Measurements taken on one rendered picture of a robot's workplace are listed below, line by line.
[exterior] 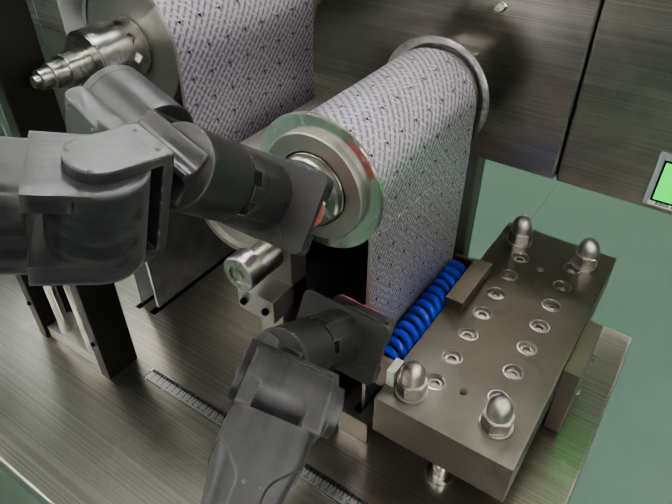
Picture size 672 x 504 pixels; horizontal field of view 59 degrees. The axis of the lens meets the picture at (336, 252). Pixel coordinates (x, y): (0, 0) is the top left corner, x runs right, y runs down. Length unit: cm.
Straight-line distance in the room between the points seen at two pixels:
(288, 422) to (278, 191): 17
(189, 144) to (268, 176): 7
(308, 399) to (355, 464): 33
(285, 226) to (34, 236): 18
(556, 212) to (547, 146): 209
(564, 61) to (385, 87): 25
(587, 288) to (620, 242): 197
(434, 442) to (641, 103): 45
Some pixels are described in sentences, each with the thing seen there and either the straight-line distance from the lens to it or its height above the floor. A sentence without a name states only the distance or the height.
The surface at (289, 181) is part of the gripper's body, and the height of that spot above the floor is 132.
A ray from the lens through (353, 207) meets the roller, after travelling 56.
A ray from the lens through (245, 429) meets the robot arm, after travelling 43.
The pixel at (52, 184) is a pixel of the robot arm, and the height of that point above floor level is 140.
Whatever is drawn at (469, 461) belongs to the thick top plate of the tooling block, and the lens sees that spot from 67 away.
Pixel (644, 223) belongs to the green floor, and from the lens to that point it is 300.
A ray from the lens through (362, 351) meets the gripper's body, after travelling 60.
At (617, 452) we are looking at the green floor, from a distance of 204.
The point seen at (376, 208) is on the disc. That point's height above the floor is 125.
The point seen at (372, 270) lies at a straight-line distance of 62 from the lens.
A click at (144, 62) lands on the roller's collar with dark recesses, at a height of 133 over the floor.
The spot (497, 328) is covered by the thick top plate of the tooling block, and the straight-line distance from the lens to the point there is 77.
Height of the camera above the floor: 156
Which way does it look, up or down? 39 degrees down
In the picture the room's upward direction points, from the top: straight up
